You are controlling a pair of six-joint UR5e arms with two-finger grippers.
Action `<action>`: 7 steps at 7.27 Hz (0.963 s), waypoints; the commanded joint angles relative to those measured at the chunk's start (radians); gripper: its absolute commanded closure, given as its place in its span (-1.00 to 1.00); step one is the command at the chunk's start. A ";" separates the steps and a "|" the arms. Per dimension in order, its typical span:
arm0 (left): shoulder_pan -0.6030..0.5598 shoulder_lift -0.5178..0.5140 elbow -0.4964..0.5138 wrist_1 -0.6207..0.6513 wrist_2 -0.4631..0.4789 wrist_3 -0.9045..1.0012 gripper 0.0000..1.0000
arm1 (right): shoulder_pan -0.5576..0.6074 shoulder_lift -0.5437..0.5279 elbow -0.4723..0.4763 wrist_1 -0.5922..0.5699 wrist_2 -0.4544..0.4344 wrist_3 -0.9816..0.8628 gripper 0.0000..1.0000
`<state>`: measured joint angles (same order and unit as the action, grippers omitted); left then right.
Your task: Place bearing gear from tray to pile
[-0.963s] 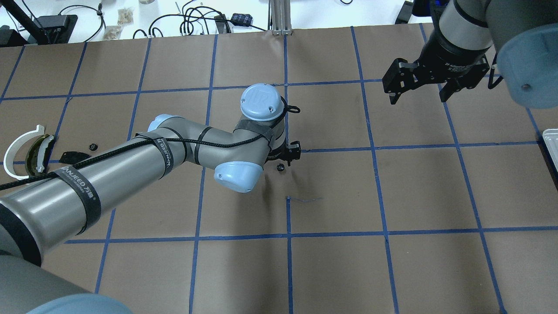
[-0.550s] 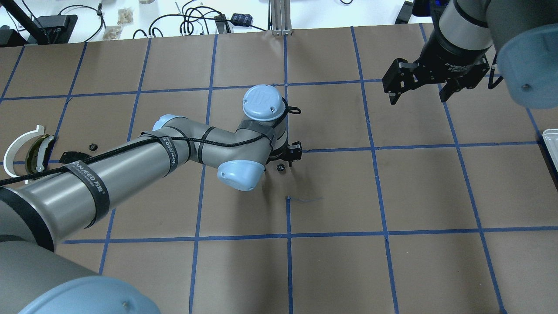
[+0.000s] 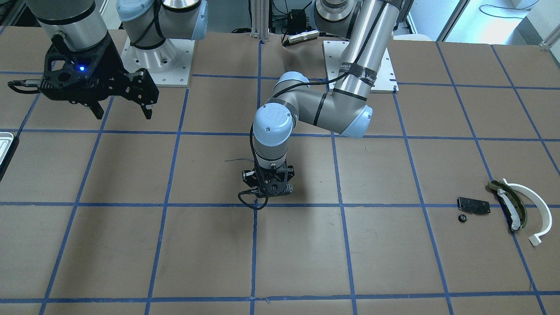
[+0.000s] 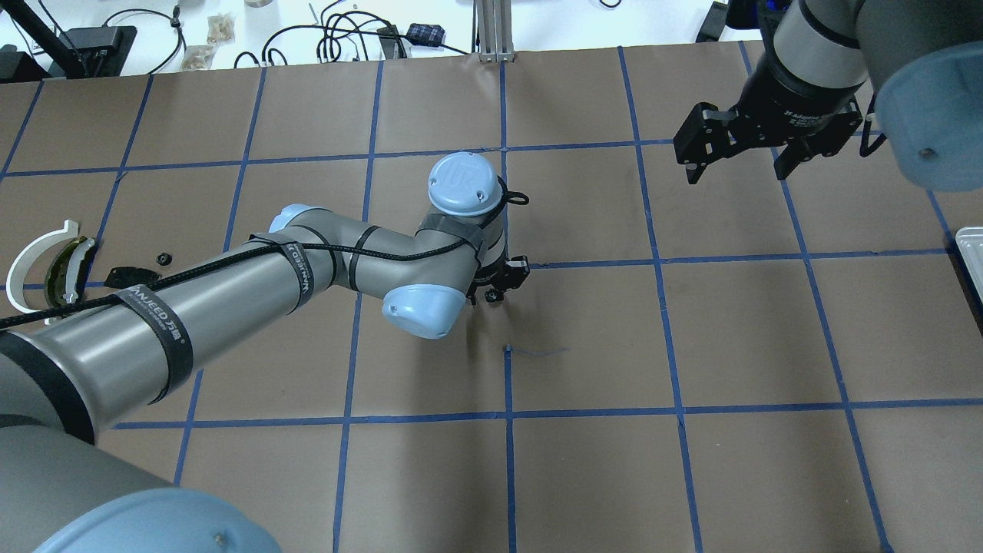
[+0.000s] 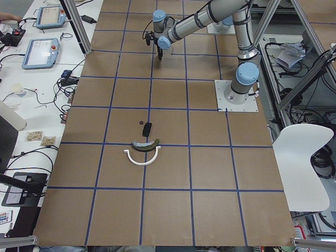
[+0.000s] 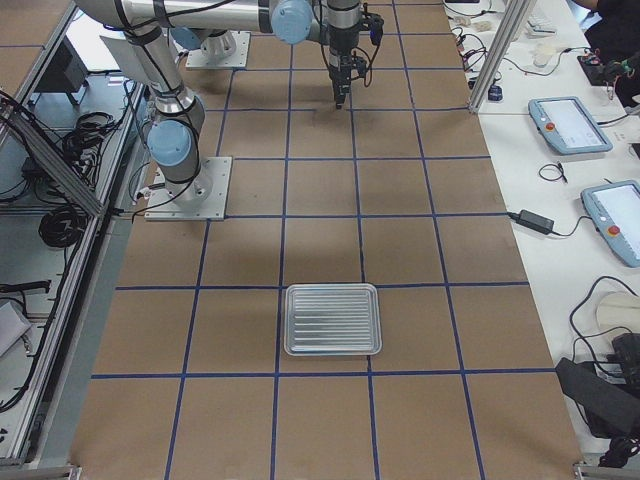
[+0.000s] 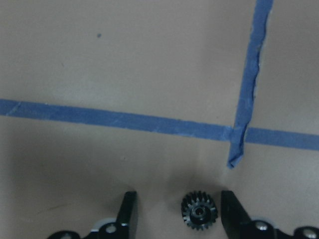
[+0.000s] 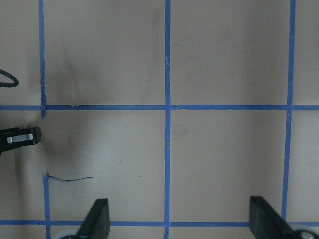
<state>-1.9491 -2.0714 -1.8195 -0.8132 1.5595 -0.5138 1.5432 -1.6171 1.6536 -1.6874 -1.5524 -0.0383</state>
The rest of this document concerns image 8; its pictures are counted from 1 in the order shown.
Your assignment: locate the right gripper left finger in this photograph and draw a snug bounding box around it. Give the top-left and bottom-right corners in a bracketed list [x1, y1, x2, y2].
[77, 199, 110, 239]

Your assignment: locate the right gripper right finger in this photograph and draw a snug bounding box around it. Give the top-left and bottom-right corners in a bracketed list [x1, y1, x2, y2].
[249, 196, 298, 239]

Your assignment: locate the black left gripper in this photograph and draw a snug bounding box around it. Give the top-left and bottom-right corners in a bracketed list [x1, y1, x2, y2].
[0, 126, 41, 153]

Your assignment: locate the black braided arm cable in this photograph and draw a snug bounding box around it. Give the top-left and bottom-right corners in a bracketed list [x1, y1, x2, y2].
[0, 69, 20, 88]

